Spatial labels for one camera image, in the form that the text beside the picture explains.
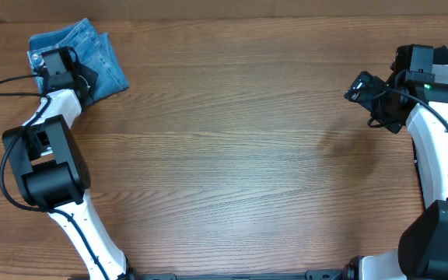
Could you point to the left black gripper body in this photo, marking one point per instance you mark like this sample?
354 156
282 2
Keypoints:
84 76

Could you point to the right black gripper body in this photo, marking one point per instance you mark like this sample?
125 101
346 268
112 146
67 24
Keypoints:
386 113

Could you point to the blue denim jeans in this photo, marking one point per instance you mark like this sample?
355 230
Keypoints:
95 52

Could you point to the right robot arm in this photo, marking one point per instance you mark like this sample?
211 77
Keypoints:
411 98

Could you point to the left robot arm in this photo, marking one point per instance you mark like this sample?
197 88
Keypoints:
50 171

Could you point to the black garment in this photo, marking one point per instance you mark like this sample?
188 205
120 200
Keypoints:
440 55

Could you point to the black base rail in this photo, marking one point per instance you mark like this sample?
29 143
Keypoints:
327 274

